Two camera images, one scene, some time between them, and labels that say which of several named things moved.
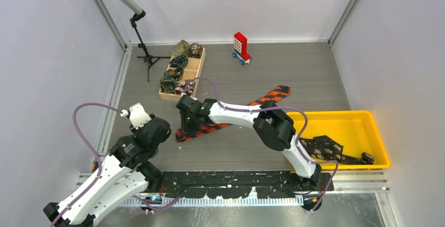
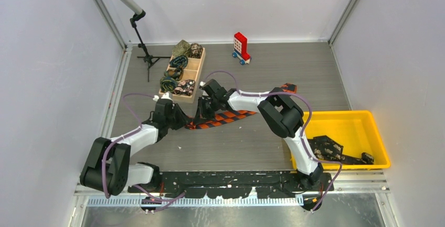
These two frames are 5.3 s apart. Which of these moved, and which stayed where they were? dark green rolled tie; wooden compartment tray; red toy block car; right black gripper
Moved: right black gripper
Stayed: wooden compartment tray; red toy block car; dark green rolled tie
